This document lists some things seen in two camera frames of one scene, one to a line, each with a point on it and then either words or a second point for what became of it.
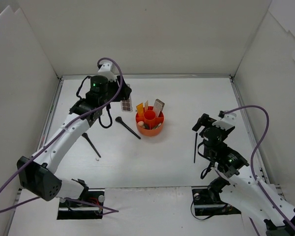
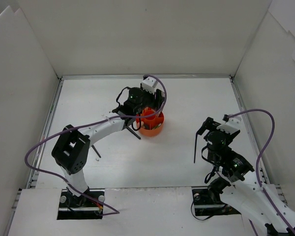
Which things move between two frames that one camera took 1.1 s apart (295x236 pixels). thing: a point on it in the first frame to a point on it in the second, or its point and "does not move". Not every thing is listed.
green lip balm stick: x=157 y=127 does not move
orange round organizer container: x=150 y=125 does not move
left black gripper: x=124 y=91 to x=154 y=100
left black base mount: x=69 y=210 does not move
